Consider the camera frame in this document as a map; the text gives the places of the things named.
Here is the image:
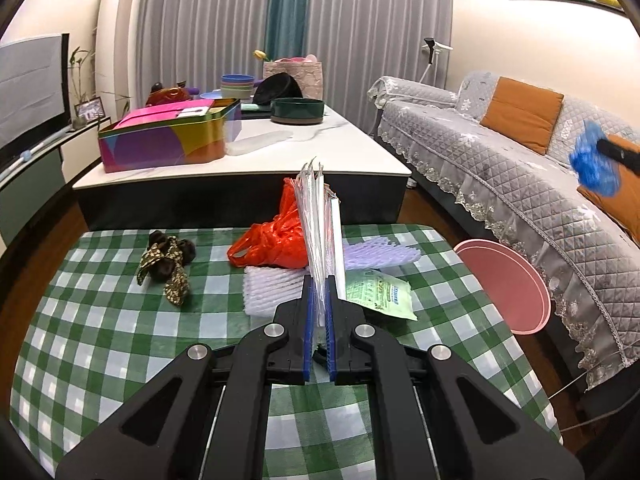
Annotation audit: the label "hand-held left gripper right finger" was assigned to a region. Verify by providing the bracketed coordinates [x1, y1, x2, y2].
[325, 276, 586, 480]

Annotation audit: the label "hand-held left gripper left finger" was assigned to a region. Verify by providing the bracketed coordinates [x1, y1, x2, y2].
[55, 276, 317, 480]

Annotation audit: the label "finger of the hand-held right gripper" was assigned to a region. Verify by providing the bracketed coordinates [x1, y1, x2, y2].
[597, 137, 640, 173]

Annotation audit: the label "blue shoe cover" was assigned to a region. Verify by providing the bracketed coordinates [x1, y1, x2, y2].
[569, 121, 621, 197]

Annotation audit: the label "clear plastic packets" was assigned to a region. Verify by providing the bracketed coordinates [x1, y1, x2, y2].
[295, 157, 347, 306]

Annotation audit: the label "pink round bin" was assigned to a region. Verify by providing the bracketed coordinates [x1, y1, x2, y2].
[452, 238, 552, 336]

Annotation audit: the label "white foam net sleeve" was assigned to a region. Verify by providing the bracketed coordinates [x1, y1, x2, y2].
[243, 265, 308, 317]

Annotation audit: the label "orange cushion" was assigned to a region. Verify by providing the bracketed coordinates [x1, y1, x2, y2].
[480, 76, 565, 156]
[576, 132, 640, 246]

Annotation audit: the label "green and white packet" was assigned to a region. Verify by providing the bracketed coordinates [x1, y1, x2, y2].
[344, 269, 418, 322]

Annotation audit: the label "purple foam net sleeve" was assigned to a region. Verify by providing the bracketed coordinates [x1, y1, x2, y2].
[342, 240, 421, 273]

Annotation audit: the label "orange plastic bag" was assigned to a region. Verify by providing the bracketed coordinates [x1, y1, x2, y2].
[227, 177, 310, 269]

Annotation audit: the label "grey quilted sofa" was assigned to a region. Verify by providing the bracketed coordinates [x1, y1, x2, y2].
[367, 71, 640, 391]

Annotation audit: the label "brown patterned hair bow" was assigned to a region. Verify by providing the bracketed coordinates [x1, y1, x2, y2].
[136, 230, 197, 307]

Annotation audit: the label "white top coffee table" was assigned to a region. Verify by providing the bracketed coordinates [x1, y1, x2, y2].
[72, 102, 413, 231]

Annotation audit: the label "green checked tablecloth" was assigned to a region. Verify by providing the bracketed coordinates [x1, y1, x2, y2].
[10, 223, 563, 480]

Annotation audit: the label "dark green round bowl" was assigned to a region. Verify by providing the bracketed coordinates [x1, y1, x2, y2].
[270, 97, 325, 126]

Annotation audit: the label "white floor stand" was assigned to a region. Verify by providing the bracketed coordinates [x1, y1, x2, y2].
[419, 37, 453, 86]

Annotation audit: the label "colourful tin box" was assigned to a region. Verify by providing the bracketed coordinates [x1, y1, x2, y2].
[97, 98, 242, 173]

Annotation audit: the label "black hat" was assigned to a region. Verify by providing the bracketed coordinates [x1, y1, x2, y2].
[251, 73, 304, 106]

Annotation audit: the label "stack of coloured bowls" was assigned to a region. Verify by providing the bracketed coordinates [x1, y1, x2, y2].
[220, 74, 256, 100]

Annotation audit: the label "red teapot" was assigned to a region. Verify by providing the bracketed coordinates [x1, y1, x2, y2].
[146, 82, 193, 107]

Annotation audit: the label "grey curtain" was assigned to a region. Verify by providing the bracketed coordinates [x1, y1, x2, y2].
[302, 0, 455, 133]
[132, 0, 278, 106]

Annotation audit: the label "white and green TV cabinet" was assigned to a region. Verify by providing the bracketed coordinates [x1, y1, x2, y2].
[0, 115, 113, 246]

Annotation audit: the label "teal curtain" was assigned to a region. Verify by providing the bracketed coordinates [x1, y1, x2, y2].
[264, 0, 313, 61]

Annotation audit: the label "light blue stick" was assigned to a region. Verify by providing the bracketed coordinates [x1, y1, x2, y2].
[0, 127, 68, 183]

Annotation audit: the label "thin green plant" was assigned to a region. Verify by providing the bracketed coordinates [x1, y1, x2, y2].
[67, 47, 98, 128]

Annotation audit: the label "black television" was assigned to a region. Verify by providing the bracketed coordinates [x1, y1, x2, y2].
[0, 33, 71, 161]

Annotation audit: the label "white standing air conditioner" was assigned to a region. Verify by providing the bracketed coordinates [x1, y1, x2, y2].
[95, 0, 148, 126]

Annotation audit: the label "white TV dust cover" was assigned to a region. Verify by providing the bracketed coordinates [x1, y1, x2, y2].
[0, 35, 65, 133]

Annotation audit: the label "white power strip with cable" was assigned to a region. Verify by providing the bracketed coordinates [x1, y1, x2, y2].
[547, 350, 631, 433]

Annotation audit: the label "small photo frame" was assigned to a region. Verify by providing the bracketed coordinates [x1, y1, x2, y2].
[74, 100, 106, 122]

